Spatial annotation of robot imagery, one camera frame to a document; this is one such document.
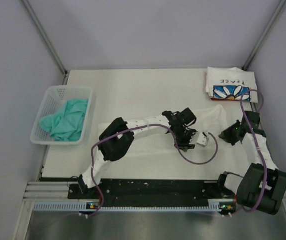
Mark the folded white daisy t-shirt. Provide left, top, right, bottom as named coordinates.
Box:
left=205, top=67, right=258, bottom=103

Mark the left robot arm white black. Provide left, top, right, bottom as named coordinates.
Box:
left=77, top=108, right=197, bottom=198

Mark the teal t-shirt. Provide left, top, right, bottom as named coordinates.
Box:
left=38, top=99, right=88, bottom=142

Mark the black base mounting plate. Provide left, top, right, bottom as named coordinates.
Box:
left=66, top=177, right=237, bottom=208

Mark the white floral print t-shirt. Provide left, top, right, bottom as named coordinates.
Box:
left=126, top=104, right=227, bottom=163

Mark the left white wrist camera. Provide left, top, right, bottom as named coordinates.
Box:
left=195, top=132, right=209, bottom=147

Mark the right aluminium corner post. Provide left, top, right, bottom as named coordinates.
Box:
left=241, top=0, right=286, bottom=71

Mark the white plastic laundry basket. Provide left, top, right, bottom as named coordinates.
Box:
left=30, top=85, right=94, bottom=146

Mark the left aluminium corner post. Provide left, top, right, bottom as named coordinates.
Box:
left=19, top=0, right=67, bottom=76

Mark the aluminium corner post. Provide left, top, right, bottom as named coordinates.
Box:
left=241, top=0, right=286, bottom=71
left=19, top=0, right=67, bottom=76

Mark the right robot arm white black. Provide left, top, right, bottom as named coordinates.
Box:
left=216, top=111, right=286, bottom=215

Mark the grey slotted cable duct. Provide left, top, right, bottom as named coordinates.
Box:
left=33, top=199, right=232, bottom=213

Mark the aluminium front frame rail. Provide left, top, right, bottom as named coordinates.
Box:
left=24, top=180, right=286, bottom=201

